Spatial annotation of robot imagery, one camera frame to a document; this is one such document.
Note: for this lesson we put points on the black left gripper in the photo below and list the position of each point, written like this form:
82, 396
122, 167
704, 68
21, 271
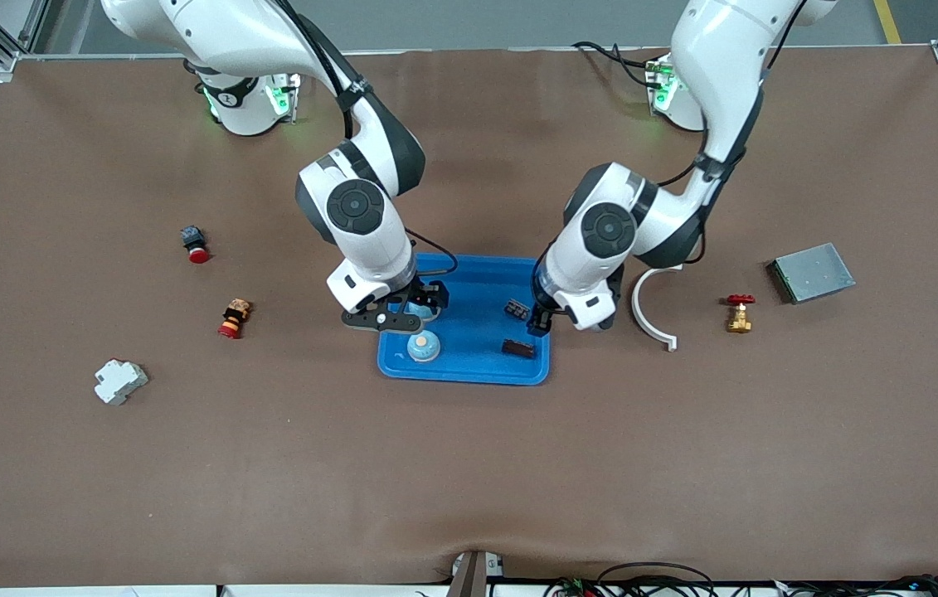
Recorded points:
538, 317

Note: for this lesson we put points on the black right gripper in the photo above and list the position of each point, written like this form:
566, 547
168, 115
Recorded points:
425, 294

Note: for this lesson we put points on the light blue dome bell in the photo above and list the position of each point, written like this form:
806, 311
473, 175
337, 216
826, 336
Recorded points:
427, 316
423, 347

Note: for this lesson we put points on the black capacitor with white print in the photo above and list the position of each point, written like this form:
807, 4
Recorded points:
517, 309

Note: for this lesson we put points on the dark brown rectangular part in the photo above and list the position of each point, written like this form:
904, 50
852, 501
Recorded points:
518, 348

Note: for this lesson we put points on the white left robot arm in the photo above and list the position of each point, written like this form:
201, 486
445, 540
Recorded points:
601, 274

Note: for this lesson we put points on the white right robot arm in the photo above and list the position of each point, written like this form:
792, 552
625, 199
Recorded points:
369, 249

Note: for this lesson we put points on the blue plastic tray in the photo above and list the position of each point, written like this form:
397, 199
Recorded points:
477, 356

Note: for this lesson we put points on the brown table cover sheet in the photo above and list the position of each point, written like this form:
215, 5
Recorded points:
468, 464

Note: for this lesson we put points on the red emergency stop yellow button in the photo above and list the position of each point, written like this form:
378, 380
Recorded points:
235, 319

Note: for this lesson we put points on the red push button black body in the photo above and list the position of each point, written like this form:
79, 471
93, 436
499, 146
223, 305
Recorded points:
195, 243

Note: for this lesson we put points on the grey metal box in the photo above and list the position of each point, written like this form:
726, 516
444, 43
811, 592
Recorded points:
813, 274

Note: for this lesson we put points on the white circuit breaker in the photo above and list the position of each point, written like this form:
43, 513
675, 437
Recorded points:
120, 381

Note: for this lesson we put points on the white curved plastic bracket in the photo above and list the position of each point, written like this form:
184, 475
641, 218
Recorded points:
636, 311

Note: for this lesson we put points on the metal table edge bracket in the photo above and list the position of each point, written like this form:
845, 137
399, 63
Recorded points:
468, 580

